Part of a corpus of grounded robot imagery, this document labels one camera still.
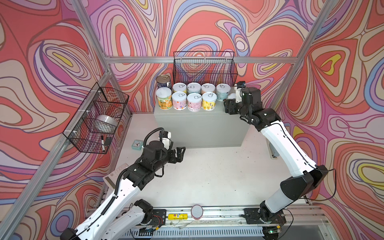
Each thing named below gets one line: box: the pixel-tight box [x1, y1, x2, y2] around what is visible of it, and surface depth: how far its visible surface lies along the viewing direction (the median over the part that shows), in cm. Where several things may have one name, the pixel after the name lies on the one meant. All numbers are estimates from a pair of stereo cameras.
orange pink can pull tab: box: [201, 83, 216, 95], surface depth 78 cm
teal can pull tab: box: [216, 83, 231, 101], surface depth 78 cm
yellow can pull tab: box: [172, 82, 187, 93], surface depth 78 cm
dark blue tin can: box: [156, 74, 171, 89], surface depth 75 cm
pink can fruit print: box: [187, 92, 203, 113], surface depth 73 cm
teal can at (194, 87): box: [187, 82, 202, 95], surface depth 78 cm
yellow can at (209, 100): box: [202, 91, 218, 111], surface depth 73 cm
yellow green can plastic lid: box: [156, 86, 173, 110], surface depth 72 cm
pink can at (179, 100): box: [172, 91, 187, 111], surface depth 73 cm
